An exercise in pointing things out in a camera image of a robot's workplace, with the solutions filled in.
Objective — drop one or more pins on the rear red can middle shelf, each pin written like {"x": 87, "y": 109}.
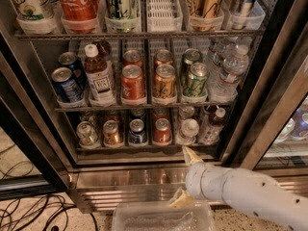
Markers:
{"x": 134, "y": 57}

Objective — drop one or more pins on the left fridge glass door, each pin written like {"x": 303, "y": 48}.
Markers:
{"x": 34, "y": 168}

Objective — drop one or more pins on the red coke can shelf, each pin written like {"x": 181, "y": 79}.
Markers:
{"x": 162, "y": 131}
{"x": 132, "y": 82}

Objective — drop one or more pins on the blue pepsi can middle front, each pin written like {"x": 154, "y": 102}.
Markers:
{"x": 66, "y": 85}

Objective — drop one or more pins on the clear water bottle bottom shelf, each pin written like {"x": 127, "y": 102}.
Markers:
{"x": 187, "y": 132}

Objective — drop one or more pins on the clear plastic bin on floor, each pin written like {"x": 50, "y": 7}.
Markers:
{"x": 158, "y": 216}

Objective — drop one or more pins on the gold cans top shelf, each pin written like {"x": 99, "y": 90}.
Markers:
{"x": 204, "y": 14}

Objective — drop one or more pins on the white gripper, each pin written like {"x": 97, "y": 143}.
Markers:
{"x": 193, "y": 181}

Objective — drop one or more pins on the red can behind bottom shelf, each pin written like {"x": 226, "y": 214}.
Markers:
{"x": 159, "y": 113}

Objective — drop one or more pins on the empty white plastic tray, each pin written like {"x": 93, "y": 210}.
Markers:
{"x": 163, "y": 16}

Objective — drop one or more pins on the clear water bottle shelf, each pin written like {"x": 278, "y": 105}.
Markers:
{"x": 187, "y": 132}
{"x": 233, "y": 69}

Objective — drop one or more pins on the large coca cola bottle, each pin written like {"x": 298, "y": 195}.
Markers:
{"x": 80, "y": 14}

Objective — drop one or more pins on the orange can shelf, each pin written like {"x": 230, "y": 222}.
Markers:
{"x": 162, "y": 56}
{"x": 111, "y": 133}
{"x": 164, "y": 81}

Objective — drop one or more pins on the clear water bottle middle shelf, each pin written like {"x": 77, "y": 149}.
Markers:
{"x": 233, "y": 69}

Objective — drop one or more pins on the blue pepsi can bottom shelf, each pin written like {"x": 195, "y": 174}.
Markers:
{"x": 137, "y": 134}

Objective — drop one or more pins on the rear green can middle shelf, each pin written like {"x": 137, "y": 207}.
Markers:
{"x": 189, "y": 57}

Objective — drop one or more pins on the silver cans top right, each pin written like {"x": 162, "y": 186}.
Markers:
{"x": 240, "y": 10}

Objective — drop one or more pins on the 7up bottle top shelf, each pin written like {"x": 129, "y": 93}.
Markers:
{"x": 36, "y": 16}

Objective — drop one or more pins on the stainless fridge base grille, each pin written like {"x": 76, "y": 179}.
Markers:
{"x": 102, "y": 189}

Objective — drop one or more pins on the orange can bottom shelf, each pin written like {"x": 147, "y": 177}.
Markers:
{"x": 111, "y": 133}

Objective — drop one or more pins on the brown tea bottle white cap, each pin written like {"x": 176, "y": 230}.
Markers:
{"x": 98, "y": 74}

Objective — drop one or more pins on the fridge glass door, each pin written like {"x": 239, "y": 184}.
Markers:
{"x": 274, "y": 87}
{"x": 34, "y": 168}

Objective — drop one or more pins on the green white can bottom shelf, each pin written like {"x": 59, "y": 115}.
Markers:
{"x": 86, "y": 133}

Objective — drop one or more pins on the rear orange can middle shelf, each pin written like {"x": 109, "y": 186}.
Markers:
{"x": 162, "y": 56}

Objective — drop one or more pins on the red coke can middle shelf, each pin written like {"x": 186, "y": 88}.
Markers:
{"x": 132, "y": 82}

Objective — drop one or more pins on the blue pepsi can middle rear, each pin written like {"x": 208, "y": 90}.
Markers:
{"x": 72, "y": 61}

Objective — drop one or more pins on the red coke can bottom shelf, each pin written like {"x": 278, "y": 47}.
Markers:
{"x": 162, "y": 131}

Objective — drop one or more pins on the right fridge glass door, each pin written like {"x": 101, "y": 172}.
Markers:
{"x": 274, "y": 87}

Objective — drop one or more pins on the tea bottle bottom shelf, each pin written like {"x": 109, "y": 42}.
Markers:
{"x": 211, "y": 127}

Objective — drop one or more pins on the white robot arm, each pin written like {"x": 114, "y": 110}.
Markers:
{"x": 252, "y": 193}

